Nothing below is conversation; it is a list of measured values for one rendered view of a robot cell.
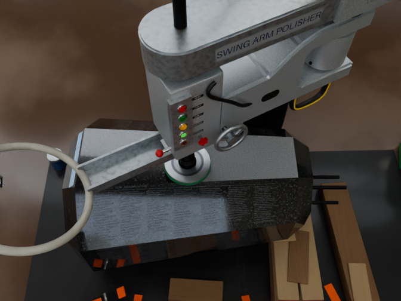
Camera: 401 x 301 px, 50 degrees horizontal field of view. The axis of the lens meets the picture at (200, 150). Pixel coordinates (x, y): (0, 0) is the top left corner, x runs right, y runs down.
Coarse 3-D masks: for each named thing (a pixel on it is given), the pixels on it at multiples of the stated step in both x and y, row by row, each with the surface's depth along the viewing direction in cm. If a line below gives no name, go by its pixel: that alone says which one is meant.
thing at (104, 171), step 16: (128, 144) 175; (144, 144) 179; (160, 144) 181; (96, 160) 171; (112, 160) 176; (128, 160) 176; (144, 160) 176; (160, 160) 173; (96, 176) 172; (112, 176) 172; (128, 176) 171; (96, 192) 168
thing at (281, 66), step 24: (336, 24) 154; (360, 24) 160; (264, 48) 160; (288, 48) 155; (312, 48) 157; (240, 72) 159; (264, 72) 158; (288, 72) 161; (312, 72) 179; (336, 72) 181; (240, 96) 158; (264, 96) 166; (288, 96) 176; (240, 120) 172
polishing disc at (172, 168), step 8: (200, 152) 201; (176, 160) 199; (200, 160) 199; (208, 160) 199; (168, 168) 197; (176, 168) 197; (192, 168) 197; (200, 168) 197; (208, 168) 197; (176, 176) 194; (184, 176) 194; (192, 176) 194; (200, 176) 194
